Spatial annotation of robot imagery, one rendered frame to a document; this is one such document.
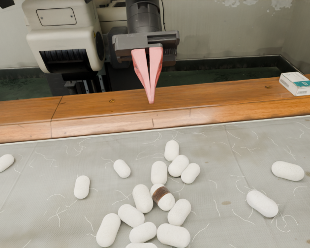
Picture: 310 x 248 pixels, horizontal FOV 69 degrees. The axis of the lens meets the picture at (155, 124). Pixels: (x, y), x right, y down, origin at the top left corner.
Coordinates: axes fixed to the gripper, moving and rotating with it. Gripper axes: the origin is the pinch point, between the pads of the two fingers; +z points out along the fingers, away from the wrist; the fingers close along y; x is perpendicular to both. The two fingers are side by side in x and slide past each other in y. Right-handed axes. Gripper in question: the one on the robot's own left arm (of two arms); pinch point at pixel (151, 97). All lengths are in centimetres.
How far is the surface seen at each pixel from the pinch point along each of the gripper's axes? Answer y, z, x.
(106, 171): -7.6, 10.7, 0.5
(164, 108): 2.3, 0.3, 6.3
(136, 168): -3.2, 10.5, 0.7
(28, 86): -118, -82, 181
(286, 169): 16.6, 12.5, -3.7
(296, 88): 26.9, -1.1, 5.6
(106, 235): -6.2, 17.3, -8.0
